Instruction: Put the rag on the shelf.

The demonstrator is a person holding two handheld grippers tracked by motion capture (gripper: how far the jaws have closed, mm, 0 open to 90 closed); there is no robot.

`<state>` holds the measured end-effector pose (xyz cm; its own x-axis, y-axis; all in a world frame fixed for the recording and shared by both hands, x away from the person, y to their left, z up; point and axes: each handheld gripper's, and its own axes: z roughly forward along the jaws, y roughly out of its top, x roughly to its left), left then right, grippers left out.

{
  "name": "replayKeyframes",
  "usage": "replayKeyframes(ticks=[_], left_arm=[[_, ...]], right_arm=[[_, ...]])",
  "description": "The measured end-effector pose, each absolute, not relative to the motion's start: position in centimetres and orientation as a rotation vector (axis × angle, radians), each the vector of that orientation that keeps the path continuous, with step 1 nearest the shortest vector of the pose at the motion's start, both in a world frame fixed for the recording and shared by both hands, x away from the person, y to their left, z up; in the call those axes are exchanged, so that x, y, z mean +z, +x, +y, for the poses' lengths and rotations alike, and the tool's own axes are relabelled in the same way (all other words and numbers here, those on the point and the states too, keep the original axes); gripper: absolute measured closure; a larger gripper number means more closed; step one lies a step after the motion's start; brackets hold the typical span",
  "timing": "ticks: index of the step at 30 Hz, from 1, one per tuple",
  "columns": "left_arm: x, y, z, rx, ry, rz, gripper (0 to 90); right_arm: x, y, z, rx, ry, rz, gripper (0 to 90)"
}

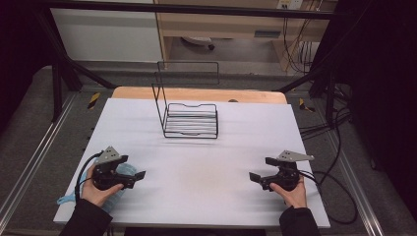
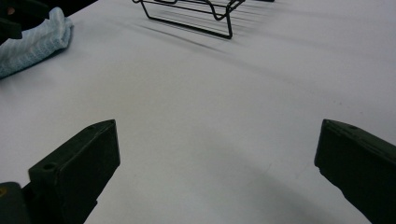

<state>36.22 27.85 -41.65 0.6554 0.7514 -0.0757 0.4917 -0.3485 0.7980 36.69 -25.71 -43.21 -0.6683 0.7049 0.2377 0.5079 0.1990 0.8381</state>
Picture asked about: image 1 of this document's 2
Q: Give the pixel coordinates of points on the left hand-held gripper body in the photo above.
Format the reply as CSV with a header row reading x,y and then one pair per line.
x,y
108,177

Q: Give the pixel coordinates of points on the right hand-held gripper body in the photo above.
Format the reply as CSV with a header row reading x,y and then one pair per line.
x,y
287,177

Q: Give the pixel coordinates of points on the light blue towel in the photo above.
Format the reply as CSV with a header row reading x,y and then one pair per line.
x,y
126,170

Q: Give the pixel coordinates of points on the person's right hand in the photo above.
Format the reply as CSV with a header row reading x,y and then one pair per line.
x,y
293,196

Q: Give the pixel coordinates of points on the person's left hand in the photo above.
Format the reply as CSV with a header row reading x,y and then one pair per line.
x,y
95,193

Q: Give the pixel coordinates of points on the white table board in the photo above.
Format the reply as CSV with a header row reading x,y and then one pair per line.
x,y
196,177

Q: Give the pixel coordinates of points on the yellow black tape strip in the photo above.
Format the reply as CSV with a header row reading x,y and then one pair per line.
x,y
93,100
305,106

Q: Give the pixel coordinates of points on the wooden table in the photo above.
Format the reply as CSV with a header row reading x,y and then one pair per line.
x,y
137,93

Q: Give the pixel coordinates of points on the black metal stand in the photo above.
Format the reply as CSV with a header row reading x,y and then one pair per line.
x,y
57,85
331,95

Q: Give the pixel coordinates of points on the white cabinet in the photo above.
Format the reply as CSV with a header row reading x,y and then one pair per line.
x,y
105,36

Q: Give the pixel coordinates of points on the dark curtain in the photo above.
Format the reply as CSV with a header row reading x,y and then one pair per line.
x,y
383,82
16,49

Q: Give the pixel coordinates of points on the chair base with caster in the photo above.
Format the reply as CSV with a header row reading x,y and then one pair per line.
x,y
198,41

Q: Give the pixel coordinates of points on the light wooden desk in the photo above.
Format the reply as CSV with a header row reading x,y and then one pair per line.
x,y
229,26

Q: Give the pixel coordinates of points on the white power strip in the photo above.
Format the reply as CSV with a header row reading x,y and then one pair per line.
x,y
290,4

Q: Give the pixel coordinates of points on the aluminium floor rail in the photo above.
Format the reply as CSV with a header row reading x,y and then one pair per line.
x,y
360,193
36,154

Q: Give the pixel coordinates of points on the black metal frame bar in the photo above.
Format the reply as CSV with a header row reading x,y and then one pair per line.
x,y
183,9

